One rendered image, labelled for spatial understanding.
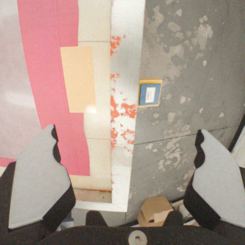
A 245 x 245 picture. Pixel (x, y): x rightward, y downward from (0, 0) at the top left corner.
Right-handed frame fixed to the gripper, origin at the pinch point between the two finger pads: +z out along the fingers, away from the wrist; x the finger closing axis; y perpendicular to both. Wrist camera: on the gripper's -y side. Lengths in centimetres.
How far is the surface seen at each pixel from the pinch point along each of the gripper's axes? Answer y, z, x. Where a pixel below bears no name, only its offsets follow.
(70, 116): 5.3, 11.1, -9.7
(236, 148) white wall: 173, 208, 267
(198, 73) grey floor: 18, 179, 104
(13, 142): 12.3, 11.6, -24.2
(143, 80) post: 7, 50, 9
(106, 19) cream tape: -9.7, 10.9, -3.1
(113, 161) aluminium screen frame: 11.9, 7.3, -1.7
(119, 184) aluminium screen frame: 18.3, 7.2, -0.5
